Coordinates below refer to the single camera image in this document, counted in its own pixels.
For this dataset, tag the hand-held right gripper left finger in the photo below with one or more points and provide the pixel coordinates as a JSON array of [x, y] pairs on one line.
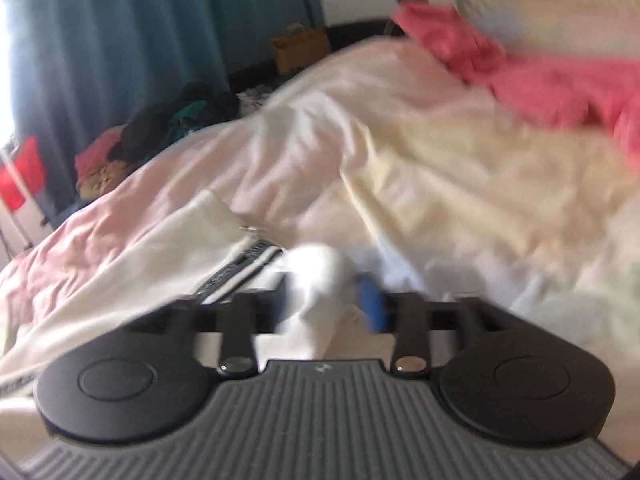
[[284, 305]]

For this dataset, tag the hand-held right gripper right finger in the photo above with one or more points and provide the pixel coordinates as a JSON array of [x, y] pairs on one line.
[[371, 305]]

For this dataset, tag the cream pants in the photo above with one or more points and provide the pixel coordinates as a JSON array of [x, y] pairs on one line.
[[150, 270]]

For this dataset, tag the pile of dark clothes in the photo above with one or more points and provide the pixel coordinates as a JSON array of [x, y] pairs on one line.
[[150, 127]]

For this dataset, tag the pastel bed blanket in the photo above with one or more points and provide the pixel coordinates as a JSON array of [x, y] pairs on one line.
[[400, 185]]

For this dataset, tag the white patterned cloth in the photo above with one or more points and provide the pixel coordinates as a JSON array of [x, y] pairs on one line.
[[250, 97]]

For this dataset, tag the green cloth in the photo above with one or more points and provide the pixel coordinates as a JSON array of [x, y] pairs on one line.
[[187, 117]]

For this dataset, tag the beige cloth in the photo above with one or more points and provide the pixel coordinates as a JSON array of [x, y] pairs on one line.
[[102, 182]]

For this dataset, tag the pink cloth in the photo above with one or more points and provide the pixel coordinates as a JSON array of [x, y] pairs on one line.
[[97, 152]]

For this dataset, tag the brown paper bag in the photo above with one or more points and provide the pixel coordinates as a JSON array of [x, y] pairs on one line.
[[302, 50]]

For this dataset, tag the black sofa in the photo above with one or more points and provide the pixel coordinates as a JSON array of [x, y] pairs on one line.
[[360, 32]]

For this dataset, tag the garment steamer stand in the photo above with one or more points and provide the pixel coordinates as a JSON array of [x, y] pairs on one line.
[[20, 210]]

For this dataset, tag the pink fleece blanket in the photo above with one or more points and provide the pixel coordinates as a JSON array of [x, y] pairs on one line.
[[550, 85]]

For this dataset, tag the red cloth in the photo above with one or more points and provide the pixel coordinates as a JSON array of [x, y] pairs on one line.
[[22, 175]]

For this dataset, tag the wide blue curtain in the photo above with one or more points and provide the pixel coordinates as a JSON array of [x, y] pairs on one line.
[[150, 25]]

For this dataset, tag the pastel pillow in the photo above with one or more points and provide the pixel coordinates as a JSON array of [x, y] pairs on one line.
[[575, 37]]

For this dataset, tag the window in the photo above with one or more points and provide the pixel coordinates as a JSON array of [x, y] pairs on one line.
[[5, 60]]

